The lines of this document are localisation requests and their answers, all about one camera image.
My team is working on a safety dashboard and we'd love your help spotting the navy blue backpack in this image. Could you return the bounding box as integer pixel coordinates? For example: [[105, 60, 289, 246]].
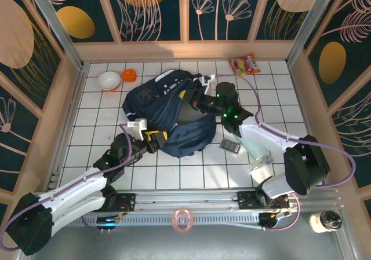
[[121, 68, 217, 158]]

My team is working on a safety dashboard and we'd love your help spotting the light green pencil case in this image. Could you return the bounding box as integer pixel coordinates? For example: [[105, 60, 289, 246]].
[[231, 135, 267, 160]]

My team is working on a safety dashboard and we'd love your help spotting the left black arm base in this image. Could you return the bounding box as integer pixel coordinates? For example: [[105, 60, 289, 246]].
[[83, 192, 136, 213]]

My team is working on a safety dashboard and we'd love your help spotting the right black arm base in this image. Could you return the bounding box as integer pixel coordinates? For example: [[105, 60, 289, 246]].
[[237, 190, 290, 210]]

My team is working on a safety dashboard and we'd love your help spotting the orange snack bag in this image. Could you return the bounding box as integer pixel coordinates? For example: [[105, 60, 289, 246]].
[[228, 52, 261, 78]]

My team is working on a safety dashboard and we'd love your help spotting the white orange bowl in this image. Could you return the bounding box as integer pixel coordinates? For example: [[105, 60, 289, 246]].
[[97, 71, 122, 92]]

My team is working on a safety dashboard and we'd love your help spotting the black controller board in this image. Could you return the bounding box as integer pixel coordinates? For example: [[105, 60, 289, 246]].
[[96, 215, 119, 232], [259, 210, 290, 231]]

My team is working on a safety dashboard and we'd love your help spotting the pink tape roll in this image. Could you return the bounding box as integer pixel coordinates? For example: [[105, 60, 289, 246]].
[[171, 207, 194, 233]]

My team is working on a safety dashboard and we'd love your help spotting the white bottle black cap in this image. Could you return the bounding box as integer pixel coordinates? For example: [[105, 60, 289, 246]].
[[308, 210, 343, 233]]

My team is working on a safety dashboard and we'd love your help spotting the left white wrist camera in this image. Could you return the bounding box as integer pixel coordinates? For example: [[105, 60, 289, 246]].
[[126, 118, 149, 141]]

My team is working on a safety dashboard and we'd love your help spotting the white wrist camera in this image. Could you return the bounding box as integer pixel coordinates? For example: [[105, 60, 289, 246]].
[[199, 74, 217, 96], [126, 118, 149, 141]]

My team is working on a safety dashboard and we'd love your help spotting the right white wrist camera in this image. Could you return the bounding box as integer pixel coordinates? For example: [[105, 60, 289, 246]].
[[199, 74, 217, 96]]

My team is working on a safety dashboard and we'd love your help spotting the aluminium rail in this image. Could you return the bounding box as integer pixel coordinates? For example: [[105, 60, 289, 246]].
[[28, 186, 341, 214]]

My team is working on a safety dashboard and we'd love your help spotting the slotted grey cable duct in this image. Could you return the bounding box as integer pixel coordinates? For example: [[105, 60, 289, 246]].
[[39, 213, 261, 228]]

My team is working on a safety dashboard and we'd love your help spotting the aluminium corner post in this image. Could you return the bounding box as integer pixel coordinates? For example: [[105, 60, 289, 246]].
[[24, 0, 86, 69], [285, 0, 340, 67]]

